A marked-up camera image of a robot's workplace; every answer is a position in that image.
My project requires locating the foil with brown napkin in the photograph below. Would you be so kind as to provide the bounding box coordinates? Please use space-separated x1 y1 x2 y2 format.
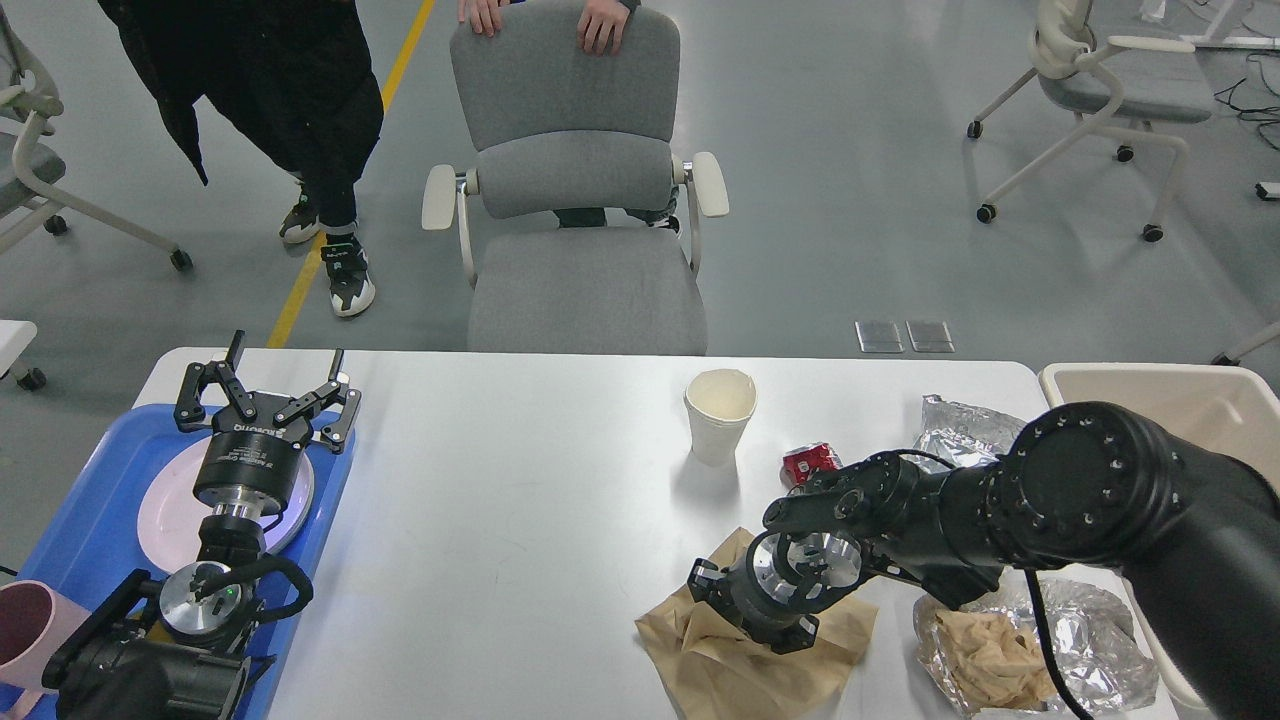
913 571 1160 719

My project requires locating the pink plate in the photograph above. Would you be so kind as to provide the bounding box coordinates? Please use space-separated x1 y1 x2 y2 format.
137 437 314 574

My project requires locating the beige plastic bin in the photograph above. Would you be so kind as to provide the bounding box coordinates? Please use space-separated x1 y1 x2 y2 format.
1041 364 1280 711

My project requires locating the floor outlet plate right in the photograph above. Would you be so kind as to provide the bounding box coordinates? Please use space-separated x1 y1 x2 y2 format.
906 320 956 354

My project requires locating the floor outlet plate left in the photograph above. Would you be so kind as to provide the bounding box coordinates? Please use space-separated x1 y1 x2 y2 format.
854 322 905 354

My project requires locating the floor outlet plate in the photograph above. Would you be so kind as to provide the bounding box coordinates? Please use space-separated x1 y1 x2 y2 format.
906 320 956 354
854 322 905 354

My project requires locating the grey office chair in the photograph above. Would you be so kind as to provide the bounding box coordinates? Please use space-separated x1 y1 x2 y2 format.
421 1 730 356

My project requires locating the white chair left background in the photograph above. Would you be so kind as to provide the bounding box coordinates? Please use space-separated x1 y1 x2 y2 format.
1 14 195 272

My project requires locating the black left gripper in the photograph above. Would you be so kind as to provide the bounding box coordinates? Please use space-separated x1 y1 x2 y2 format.
174 331 362 518

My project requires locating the brown paper bag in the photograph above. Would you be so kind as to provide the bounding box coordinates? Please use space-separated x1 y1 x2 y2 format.
636 587 877 719

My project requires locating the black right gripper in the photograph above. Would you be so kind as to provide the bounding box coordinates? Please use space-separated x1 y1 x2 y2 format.
687 533 863 655

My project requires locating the person in black clothes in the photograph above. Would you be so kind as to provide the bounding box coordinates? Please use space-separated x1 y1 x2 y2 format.
101 1 384 316

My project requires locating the white chair background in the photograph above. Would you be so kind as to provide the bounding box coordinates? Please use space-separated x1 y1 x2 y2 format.
1 14 195 272
966 1 1213 243

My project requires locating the crushed red can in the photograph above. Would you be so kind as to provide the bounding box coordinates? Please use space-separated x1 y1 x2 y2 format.
780 442 842 489

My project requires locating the pink mug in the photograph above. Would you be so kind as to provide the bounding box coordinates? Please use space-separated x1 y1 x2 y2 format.
1 580 90 719

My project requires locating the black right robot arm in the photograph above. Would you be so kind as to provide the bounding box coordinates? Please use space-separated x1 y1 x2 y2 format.
687 402 1279 719

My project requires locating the white chair right background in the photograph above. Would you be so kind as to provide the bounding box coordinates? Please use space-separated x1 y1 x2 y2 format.
966 1 1213 243

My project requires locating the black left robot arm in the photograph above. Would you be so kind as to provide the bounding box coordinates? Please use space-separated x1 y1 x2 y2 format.
44 331 361 719

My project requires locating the white paper cup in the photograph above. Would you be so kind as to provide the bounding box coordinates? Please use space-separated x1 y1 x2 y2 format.
684 368 758 468

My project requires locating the aluminium foil sheet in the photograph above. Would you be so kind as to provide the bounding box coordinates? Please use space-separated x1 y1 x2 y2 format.
914 395 1027 468

